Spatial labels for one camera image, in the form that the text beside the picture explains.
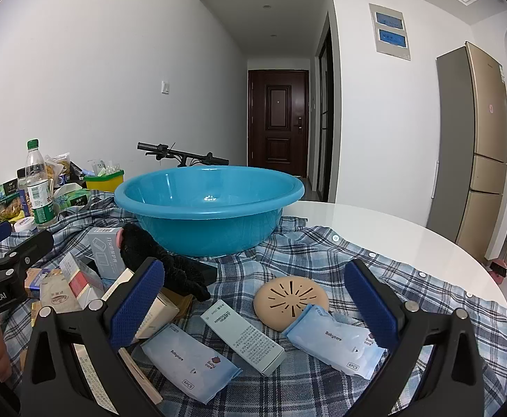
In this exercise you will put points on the black glove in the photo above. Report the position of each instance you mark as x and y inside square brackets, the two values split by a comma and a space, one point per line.
[140, 243]

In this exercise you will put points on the beige paper napkin packet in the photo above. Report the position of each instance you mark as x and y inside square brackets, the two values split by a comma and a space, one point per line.
[58, 297]

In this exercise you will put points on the black bicycle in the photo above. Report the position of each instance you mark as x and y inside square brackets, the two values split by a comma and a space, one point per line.
[179, 155]

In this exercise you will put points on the yellow bin with green rim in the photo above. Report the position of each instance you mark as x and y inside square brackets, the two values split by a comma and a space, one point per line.
[103, 182]

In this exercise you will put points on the gold refrigerator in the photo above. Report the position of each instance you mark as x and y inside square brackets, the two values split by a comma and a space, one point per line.
[479, 147]

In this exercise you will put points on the dark green packet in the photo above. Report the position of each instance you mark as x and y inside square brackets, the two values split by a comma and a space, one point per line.
[6, 193]

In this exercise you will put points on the large beige box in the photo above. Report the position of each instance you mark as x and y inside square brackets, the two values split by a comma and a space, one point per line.
[162, 312]

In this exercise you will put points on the black-framed sliding glass door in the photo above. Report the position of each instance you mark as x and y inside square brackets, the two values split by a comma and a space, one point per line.
[325, 117]

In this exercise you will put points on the grey wall panel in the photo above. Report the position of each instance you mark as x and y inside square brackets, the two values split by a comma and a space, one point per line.
[390, 30]

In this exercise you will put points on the dark brown entrance door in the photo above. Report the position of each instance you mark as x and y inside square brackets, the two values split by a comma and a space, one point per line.
[278, 121]

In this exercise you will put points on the white light switch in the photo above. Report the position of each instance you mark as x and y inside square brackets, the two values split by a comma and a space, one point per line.
[165, 87]

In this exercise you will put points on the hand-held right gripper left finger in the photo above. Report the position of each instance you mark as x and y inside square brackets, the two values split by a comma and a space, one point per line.
[136, 308]

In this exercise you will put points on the white round desktop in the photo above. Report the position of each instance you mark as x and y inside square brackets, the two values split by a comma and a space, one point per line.
[388, 230]

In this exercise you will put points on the blue plastic basin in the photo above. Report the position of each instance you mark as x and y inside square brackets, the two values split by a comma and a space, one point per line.
[210, 226]

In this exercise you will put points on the beige round perforated lid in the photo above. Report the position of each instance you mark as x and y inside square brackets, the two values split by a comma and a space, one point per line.
[288, 299]

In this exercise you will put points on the green tissue packet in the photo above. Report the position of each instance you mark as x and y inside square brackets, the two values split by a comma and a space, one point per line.
[77, 200]

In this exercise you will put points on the white jar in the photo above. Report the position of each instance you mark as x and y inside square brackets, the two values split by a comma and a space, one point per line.
[25, 224]

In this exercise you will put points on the pale green long box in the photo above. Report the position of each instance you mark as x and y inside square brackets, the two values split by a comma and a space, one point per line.
[244, 336]

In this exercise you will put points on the red and white box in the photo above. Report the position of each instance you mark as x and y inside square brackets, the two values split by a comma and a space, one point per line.
[79, 280]

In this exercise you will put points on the pile of snack packets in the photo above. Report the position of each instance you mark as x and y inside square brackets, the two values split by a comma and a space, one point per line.
[12, 210]

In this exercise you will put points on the light blue wipes packet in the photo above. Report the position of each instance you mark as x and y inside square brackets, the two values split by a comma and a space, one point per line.
[184, 365]
[331, 343]

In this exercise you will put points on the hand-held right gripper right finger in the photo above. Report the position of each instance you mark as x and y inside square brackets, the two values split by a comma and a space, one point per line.
[368, 308]

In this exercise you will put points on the green-capped plastic water bottle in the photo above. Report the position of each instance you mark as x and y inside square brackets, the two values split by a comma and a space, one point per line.
[40, 200]

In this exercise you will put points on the grey box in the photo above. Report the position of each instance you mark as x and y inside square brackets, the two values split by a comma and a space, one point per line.
[105, 254]

